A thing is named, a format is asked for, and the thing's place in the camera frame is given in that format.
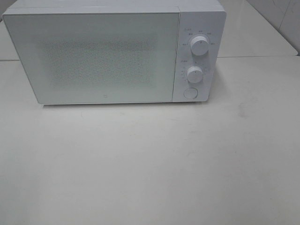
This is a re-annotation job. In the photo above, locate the round white door button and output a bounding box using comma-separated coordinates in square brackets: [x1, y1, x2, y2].
[184, 88, 198, 99]

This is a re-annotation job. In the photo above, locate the white microwave knob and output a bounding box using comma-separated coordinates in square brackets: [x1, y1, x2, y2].
[186, 66, 203, 83]
[189, 34, 210, 56]

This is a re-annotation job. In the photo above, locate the white microwave door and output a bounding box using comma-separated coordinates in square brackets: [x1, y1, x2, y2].
[4, 13, 179, 105]

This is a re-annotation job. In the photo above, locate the white microwave oven body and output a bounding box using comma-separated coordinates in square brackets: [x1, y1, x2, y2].
[2, 0, 226, 105]

